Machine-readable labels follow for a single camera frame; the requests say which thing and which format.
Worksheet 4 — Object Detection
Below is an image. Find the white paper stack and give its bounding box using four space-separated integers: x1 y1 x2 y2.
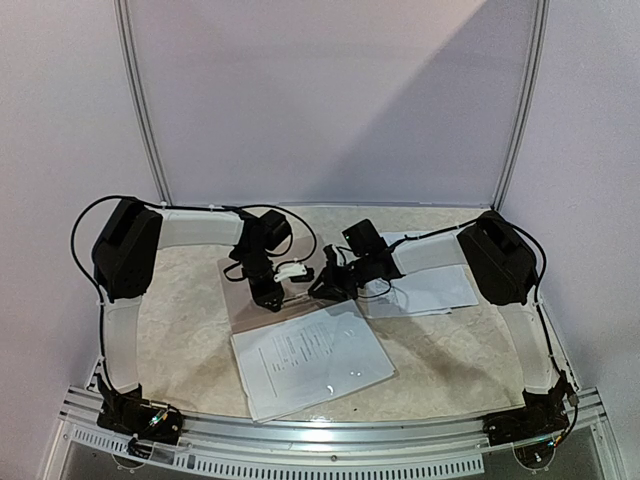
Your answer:
359 232 479 320

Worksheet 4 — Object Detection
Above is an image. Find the aluminium frame post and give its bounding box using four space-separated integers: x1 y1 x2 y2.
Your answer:
491 0 550 211
114 0 173 204

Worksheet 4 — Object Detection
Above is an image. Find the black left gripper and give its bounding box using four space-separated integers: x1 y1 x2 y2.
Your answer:
236 249 285 314

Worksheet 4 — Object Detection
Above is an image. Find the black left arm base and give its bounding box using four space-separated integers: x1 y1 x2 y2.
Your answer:
97 394 184 445

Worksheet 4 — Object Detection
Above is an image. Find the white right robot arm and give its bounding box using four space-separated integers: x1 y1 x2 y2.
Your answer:
308 210 578 436

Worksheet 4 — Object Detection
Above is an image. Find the pink paper folder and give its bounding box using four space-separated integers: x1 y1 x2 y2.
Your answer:
218 235 338 334

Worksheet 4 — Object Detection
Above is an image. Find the aluminium frame left post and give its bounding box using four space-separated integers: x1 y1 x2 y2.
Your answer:
114 0 173 204

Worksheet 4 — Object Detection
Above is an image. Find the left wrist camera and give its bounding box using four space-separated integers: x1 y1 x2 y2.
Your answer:
274 262 315 283

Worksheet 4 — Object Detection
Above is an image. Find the aluminium frame right post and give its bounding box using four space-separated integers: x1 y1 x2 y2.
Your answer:
491 0 550 211

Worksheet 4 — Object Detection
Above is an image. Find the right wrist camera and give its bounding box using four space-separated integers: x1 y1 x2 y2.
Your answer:
323 244 346 267

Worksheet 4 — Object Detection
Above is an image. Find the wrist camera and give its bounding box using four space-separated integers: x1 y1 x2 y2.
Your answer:
323 244 346 267
274 262 315 283

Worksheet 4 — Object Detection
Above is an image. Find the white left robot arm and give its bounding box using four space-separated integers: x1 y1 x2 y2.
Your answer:
91 197 292 434

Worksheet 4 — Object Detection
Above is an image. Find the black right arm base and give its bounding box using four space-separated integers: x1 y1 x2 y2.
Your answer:
482 391 577 446

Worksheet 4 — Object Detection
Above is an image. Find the aluminium front rail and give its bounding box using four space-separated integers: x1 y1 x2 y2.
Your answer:
45 387 625 479

